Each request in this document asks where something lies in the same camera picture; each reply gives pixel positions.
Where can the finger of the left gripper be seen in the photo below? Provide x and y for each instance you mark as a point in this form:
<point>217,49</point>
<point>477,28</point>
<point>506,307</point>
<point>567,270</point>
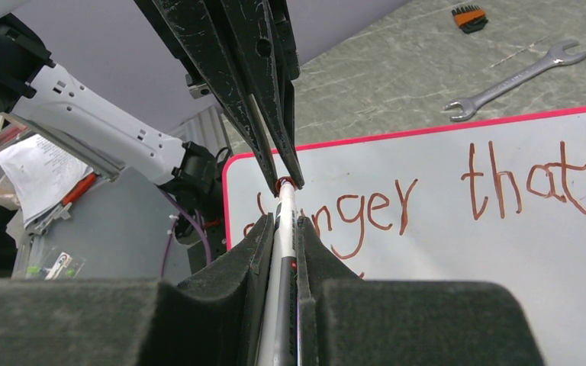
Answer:
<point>268,59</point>
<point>197,33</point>

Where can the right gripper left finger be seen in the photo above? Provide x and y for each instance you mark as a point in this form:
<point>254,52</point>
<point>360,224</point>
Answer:
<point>211,318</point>

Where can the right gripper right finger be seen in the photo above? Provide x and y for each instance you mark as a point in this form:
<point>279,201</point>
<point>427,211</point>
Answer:
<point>346,320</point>

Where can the whiteboard marker white barrel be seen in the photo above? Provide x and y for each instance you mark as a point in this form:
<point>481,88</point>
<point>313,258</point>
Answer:
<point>278,342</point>

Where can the red framed whiteboard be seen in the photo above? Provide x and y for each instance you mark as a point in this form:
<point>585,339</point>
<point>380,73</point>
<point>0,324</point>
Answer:
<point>500,201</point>

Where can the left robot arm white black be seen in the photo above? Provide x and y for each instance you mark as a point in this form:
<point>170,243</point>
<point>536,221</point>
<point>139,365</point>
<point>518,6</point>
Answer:
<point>44,95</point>

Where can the orange black small object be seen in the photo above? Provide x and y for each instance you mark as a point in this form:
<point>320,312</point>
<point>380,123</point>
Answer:
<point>469,18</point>

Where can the white paper sheets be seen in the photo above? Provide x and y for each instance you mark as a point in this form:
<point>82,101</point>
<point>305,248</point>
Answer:
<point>42,174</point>

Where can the silver open-end wrench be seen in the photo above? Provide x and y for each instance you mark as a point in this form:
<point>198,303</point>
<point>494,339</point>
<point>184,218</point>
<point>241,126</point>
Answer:
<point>556,56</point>

